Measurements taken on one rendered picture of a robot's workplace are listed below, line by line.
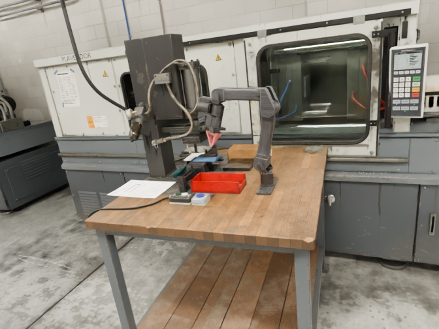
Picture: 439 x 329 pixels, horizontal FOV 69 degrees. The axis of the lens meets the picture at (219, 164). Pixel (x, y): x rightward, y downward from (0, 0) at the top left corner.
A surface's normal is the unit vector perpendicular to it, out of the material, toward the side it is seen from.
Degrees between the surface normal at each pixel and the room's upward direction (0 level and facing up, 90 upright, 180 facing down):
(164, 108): 90
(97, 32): 90
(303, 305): 90
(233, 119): 90
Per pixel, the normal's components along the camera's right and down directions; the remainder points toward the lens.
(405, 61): -0.55, 0.44
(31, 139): 0.91, 0.03
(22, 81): -0.40, 0.33
